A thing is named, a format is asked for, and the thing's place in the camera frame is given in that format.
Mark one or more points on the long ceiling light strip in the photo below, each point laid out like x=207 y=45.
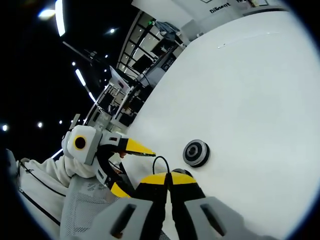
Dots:
x=60 y=17

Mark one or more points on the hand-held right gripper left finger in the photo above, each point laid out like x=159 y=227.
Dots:
x=147 y=190

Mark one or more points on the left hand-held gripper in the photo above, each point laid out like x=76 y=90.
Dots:
x=75 y=152

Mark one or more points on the person's body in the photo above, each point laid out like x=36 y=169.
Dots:
x=82 y=207

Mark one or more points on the dark office desk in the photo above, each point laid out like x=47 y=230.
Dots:
x=160 y=67

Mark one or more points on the white table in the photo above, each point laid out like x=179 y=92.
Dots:
x=237 y=100

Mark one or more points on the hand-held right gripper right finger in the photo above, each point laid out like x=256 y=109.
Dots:
x=190 y=200

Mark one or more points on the metal wheel with rubber rings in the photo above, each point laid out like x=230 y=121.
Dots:
x=200 y=151

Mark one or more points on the white partition with print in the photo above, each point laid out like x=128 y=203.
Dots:
x=190 y=12

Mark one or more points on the person's left forearm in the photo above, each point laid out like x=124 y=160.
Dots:
x=62 y=170

